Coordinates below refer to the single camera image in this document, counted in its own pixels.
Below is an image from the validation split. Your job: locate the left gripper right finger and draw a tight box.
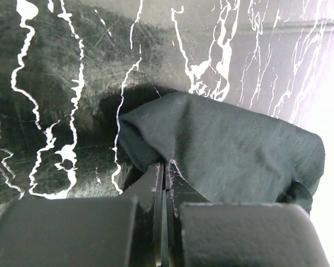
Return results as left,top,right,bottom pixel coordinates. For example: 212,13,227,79
165,162,329,266

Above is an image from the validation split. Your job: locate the black t shirt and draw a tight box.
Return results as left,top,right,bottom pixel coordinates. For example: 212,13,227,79
119,92,325,212

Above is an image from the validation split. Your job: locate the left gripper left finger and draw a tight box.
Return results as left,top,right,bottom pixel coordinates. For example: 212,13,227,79
0,164,164,266

